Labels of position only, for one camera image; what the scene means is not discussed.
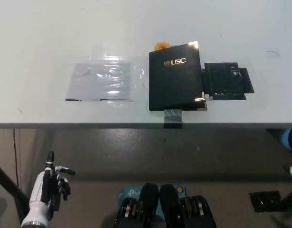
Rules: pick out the teal TP-Link box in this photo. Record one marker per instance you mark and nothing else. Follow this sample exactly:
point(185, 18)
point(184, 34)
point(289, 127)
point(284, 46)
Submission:
point(131, 193)

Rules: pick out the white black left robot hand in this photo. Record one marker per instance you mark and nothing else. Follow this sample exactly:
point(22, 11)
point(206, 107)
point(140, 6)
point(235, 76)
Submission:
point(37, 190)

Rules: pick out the black desk frame bar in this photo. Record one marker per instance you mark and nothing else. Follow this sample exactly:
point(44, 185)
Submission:
point(290, 197)
point(8, 185)

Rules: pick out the blue plastic object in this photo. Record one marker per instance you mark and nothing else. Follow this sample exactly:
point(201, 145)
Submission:
point(287, 140)

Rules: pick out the clear taped plastic sheet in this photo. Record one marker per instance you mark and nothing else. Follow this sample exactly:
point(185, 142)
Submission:
point(100, 78)

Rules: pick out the grey duct tape strip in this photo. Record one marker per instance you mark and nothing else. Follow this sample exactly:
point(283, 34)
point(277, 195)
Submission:
point(173, 117)

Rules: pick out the black USC diary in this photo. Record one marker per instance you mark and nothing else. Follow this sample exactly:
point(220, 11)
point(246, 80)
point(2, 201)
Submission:
point(174, 80)

